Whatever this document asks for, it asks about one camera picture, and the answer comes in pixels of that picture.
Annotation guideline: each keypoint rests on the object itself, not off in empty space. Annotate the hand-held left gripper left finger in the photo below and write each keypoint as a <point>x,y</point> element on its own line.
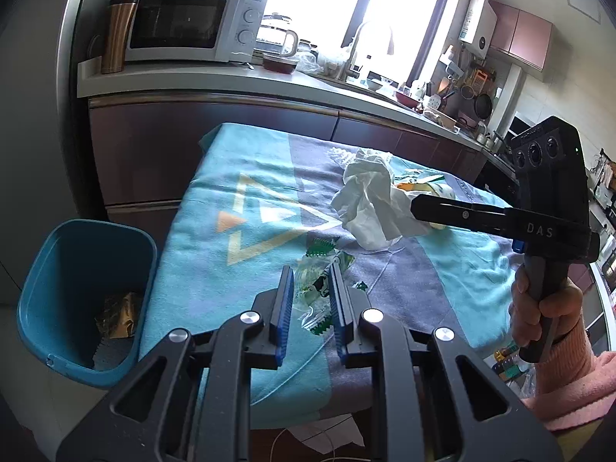
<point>284,317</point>

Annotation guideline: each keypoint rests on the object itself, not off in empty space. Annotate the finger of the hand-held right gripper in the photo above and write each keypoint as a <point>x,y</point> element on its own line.
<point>452,214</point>

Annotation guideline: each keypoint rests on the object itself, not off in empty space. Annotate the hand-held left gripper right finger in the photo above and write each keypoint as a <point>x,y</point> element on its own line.
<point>339,320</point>

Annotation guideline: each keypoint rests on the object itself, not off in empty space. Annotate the dotted paper cup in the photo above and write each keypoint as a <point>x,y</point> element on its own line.
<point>433,187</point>

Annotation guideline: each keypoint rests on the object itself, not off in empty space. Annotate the clear green plastic wrapper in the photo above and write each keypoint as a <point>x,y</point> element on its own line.
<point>315,279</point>

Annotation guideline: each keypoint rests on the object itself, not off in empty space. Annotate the orange peel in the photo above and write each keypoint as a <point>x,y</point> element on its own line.
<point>405,186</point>

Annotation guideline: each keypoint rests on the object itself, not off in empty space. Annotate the white tissue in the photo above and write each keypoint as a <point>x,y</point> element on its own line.
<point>370,202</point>

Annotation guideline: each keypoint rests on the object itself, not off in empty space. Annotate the gold foil snack bag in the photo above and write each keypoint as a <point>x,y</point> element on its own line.
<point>120,315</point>

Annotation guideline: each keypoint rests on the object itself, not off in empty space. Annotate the blue plastic bin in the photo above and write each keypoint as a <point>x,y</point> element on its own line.
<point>72,269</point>

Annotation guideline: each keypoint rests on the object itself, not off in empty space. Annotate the person's right forearm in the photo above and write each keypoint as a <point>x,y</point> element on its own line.
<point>577,375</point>

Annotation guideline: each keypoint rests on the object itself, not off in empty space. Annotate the person's right hand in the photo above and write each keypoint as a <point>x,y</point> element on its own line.
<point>553,308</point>

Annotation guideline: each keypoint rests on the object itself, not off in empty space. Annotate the built-in black oven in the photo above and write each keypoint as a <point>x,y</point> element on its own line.
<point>503,163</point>

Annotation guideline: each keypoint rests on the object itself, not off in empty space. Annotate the hanging black frying pan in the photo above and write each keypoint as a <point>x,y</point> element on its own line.
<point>483,106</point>

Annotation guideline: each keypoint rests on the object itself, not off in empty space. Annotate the white paper sheet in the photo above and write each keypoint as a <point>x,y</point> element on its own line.
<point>332,430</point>

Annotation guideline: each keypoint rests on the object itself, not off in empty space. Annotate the teal printed tablecloth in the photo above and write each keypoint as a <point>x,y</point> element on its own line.
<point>231,211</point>

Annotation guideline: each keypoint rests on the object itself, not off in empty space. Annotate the red bowl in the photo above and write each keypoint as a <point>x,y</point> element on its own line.
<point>409,100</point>

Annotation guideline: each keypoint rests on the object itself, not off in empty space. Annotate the steel kitchen faucet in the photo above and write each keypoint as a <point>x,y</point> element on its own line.
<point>358,53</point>

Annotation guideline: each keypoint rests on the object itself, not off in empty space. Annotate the brown base cabinets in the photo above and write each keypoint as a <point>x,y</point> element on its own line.
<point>192,139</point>

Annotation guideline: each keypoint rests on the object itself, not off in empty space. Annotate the clear plastic bag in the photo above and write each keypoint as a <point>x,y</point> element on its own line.
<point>308,61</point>

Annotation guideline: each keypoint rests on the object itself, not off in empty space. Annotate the lidded container dark contents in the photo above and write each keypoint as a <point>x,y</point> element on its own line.
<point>280,63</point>

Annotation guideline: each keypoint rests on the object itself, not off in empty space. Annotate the glass electric kettle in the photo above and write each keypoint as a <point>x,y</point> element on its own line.
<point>276,36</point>

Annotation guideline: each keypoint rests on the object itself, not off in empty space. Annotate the kitchen window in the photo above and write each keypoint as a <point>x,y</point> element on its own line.
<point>313,5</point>

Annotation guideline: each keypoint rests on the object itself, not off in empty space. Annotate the white kitchen countertop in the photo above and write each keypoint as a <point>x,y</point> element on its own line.
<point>192,79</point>

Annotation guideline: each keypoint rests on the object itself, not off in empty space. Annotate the white microwave oven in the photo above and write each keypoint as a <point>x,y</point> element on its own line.
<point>183,24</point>

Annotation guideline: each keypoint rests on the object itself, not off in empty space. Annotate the copper travel tumbler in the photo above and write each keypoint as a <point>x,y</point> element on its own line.
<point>115,38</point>

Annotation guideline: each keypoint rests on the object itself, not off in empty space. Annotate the grey refrigerator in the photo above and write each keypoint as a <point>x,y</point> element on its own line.
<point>38,82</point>

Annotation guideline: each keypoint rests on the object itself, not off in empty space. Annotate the pink wall cabinet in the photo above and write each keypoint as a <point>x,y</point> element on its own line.
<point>524,33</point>

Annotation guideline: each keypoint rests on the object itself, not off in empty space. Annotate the white wall water heater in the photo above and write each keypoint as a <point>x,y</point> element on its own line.
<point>477,26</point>

